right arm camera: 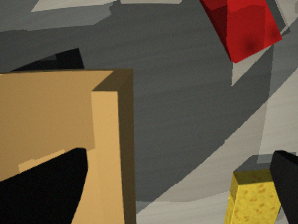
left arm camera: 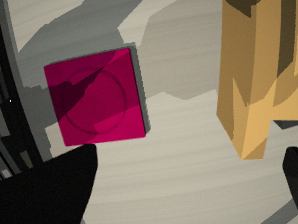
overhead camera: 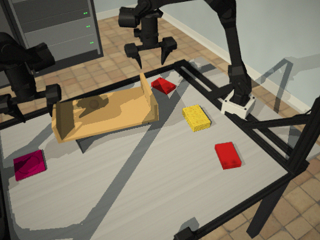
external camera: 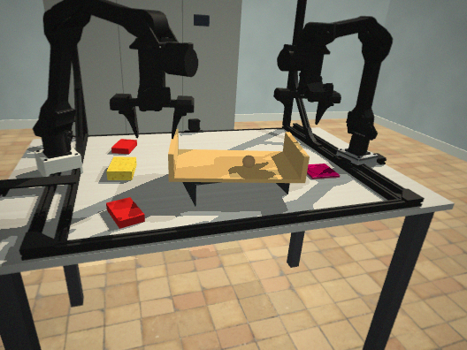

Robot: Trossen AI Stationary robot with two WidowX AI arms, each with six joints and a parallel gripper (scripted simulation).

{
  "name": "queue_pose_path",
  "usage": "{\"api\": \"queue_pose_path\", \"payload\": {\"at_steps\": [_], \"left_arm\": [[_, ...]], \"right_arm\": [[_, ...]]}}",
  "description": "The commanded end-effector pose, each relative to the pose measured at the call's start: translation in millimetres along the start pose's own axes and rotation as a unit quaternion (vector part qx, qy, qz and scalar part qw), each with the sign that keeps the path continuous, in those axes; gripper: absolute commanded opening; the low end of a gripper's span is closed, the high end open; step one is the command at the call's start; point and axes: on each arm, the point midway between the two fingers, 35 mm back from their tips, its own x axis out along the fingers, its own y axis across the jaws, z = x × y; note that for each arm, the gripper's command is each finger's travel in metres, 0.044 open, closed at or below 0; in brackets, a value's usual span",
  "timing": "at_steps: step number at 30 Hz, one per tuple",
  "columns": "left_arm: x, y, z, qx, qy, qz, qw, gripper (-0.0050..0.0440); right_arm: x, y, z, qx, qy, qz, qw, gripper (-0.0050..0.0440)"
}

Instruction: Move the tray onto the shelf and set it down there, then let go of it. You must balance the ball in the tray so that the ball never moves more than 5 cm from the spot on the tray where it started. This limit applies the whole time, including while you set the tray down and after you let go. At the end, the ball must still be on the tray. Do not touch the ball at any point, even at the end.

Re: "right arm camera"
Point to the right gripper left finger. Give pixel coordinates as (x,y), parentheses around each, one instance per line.
(48,193)

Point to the red flat block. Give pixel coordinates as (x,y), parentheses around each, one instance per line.
(244,27)

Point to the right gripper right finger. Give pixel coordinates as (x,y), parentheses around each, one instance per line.
(284,172)

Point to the yellow sponge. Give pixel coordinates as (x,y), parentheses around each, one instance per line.
(252,198)

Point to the tan tray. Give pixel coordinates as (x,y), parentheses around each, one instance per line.
(45,113)

